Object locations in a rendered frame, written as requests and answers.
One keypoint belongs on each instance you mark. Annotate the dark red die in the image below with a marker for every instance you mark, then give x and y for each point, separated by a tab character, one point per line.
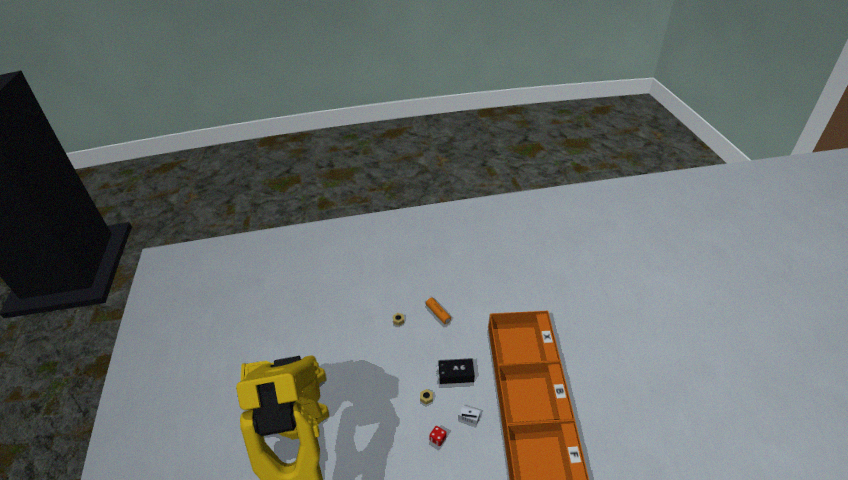
437	435

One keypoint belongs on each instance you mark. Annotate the orange battery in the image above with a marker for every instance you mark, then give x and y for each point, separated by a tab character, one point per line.
438	310

